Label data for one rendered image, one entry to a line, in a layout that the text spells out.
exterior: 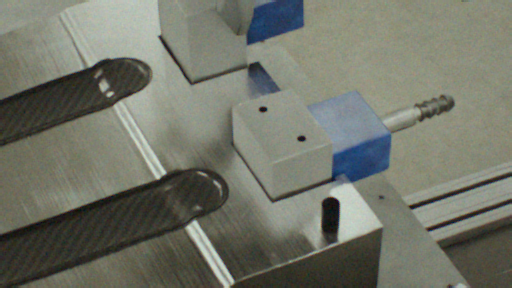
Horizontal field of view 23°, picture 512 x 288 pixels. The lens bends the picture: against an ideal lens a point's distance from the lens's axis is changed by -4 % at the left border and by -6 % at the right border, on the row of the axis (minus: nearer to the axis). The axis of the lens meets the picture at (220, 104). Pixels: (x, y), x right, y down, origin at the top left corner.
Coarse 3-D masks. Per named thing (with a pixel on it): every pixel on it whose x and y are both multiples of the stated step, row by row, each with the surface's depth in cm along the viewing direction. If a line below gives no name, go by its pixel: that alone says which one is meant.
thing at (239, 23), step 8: (216, 0) 72; (224, 0) 71; (232, 0) 70; (240, 0) 70; (248, 0) 70; (216, 8) 72; (224, 8) 71; (232, 8) 71; (240, 8) 71; (248, 8) 71; (224, 16) 72; (232, 16) 72; (240, 16) 71; (248, 16) 71; (232, 24) 72; (240, 24) 72; (248, 24) 72; (240, 32) 73
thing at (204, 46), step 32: (160, 0) 76; (192, 0) 73; (256, 0) 75; (288, 0) 75; (192, 32) 73; (224, 32) 74; (256, 32) 75; (288, 32) 76; (192, 64) 74; (224, 64) 75
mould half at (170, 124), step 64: (128, 0) 82; (0, 64) 78; (64, 64) 78; (256, 64) 76; (64, 128) 73; (128, 128) 73; (192, 128) 72; (0, 192) 70; (64, 192) 69; (256, 192) 68; (320, 192) 68; (128, 256) 65; (192, 256) 65; (256, 256) 65; (320, 256) 65
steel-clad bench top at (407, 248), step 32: (0, 0) 98; (32, 0) 98; (64, 0) 98; (0, 32) 95; (288, 64) 91; (320, 96) 88; (384, 192) 80; (384, 224) 78; (416, 224) 78; (384, 256) 76; (416, 256) 76
